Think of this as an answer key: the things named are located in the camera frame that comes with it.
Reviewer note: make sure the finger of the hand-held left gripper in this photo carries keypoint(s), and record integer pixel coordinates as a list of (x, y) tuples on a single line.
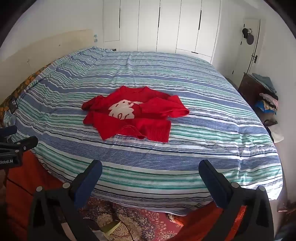
[(8, 131), (25, 143)]

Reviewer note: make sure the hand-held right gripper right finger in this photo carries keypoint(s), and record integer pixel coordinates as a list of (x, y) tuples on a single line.
[(214, 183)]

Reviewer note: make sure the red sweater with white print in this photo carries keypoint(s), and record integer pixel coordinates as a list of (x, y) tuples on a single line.
[(148, 125)]

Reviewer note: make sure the white wardrobe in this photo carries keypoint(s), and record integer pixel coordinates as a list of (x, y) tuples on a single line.
[(148, 23)]

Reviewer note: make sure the pile of mixed clothes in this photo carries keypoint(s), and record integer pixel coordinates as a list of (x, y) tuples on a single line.
[(268, 104)]

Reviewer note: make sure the teal folded cloth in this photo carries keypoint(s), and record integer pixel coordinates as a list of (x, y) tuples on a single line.
[(266, 82)]

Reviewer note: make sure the blue green striped duvet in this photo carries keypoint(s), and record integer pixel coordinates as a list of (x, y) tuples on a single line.
[(161, 69)]

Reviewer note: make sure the white bag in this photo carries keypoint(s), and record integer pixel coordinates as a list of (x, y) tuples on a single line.
[(276, 133)]

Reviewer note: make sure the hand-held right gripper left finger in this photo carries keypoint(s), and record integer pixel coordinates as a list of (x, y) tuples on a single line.
[(90, 179)]

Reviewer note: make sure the dark round hanging object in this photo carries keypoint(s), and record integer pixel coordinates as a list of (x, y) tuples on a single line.
[(249, 38)]

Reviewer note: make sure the patterned rug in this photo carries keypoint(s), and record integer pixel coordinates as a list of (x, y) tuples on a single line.
[(143, 220)]

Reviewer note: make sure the orange patterned pillow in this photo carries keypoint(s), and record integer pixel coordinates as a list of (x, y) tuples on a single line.
[(23, 85)]

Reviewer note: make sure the white door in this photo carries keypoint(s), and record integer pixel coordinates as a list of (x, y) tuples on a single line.
[(245, 58)]

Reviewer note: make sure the wall switch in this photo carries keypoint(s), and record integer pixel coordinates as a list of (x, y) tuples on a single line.
[(96, 38)]

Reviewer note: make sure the dark wooden dresser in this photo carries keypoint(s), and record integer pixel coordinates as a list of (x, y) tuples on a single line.
[(248, 90)]

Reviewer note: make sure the yellow green booklet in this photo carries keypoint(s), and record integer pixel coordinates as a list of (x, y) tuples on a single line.
[(111, 227)]

